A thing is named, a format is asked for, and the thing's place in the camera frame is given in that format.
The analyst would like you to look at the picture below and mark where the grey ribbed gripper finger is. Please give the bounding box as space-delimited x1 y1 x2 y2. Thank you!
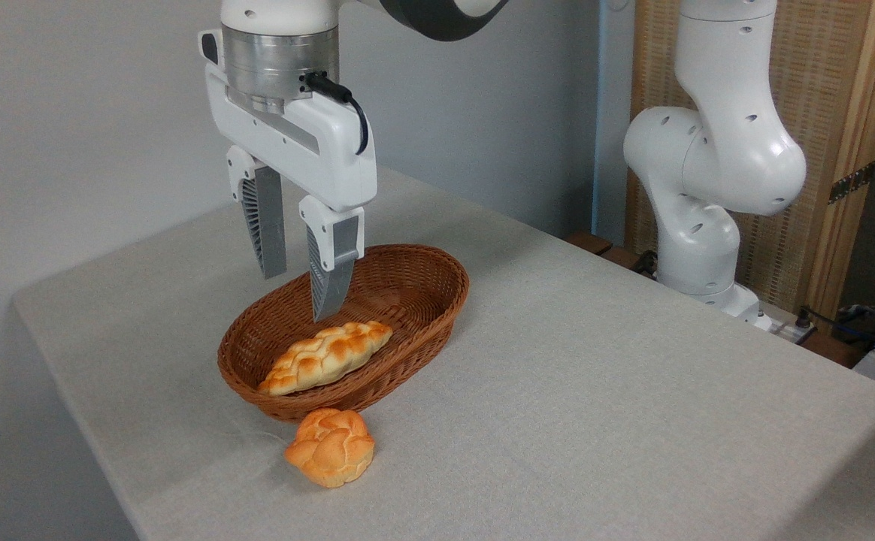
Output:
226 145 289 280
298 195 366 323

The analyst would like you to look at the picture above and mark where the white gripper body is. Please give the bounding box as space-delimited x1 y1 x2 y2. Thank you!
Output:
198 29 379 213

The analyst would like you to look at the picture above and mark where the round knotted bread roll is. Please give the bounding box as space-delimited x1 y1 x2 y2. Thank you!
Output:
283 407 377 490

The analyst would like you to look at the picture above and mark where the brown oval wicker basket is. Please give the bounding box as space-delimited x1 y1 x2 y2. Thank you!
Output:
217 243 471 424

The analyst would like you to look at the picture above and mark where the long braided bread loaf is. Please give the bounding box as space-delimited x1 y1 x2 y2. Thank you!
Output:
257 320 395 397

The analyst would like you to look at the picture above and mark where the grey tablecloth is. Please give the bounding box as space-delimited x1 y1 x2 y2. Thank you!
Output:
11 165 875 541

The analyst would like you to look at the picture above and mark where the wooden rattan folding screen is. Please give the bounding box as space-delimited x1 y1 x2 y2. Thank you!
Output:
625 0 875 325

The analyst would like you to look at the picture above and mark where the dark metal screen hinge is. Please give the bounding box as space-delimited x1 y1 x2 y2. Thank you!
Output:
828 161 875 206

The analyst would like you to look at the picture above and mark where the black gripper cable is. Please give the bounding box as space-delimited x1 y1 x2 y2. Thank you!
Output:
303 71 371 157

